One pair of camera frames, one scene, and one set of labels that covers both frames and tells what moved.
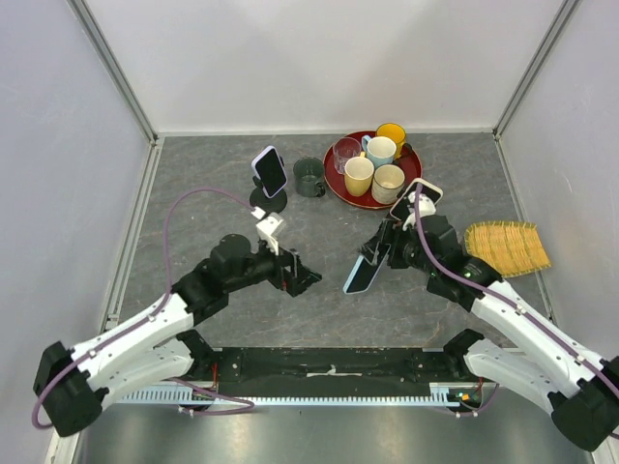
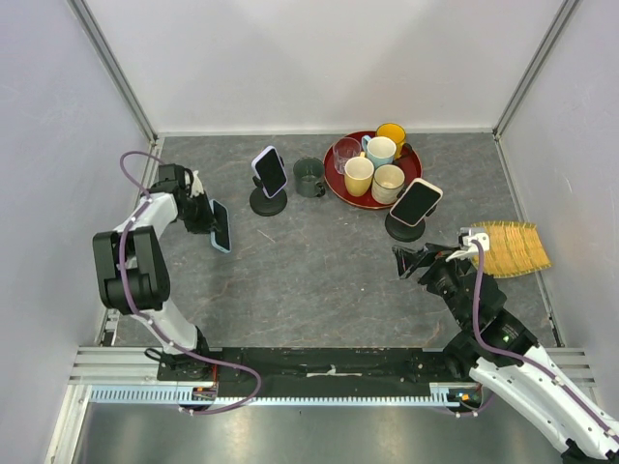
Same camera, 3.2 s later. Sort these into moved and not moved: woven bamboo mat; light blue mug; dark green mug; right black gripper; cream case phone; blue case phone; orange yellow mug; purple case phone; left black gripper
Moved: right black gripper; blue case phone; left black gripper
Not moved: cream case phone; woven bamboo mat; dark green mug; orange yellow mug; light blue mug; purple case phone
